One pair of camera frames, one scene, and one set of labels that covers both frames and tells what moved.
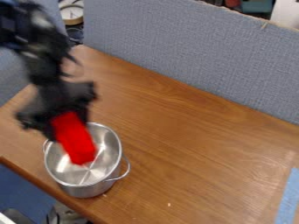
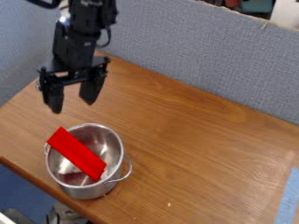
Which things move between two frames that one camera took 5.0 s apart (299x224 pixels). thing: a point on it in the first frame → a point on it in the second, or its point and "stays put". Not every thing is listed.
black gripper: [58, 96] → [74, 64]
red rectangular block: [77, 136] → [74, 151]
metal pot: [89, 180] stays put
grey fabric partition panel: [240, 55] stays put
